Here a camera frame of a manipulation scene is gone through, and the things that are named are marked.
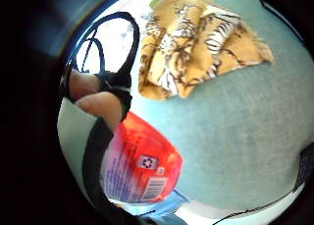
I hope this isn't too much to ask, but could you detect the light blue plastic item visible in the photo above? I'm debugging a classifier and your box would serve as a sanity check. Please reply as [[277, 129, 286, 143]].
[[126, 189, 194, 225]]

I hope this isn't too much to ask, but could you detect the red plastic bottle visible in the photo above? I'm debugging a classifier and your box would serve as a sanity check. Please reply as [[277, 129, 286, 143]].
[[99, 111, 184, 205]]

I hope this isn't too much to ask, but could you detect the thin black cable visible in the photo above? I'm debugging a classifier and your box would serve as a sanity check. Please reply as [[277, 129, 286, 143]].
[[211, 189, 297, 225]]

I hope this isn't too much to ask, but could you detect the tiger print cloth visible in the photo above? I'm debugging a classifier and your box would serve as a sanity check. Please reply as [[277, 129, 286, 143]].
[[137, 0, 276, 101]]

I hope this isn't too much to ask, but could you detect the dark patterned fabric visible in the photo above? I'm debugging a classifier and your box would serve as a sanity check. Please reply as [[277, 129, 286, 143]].
[[292, 141, 314, 194]]

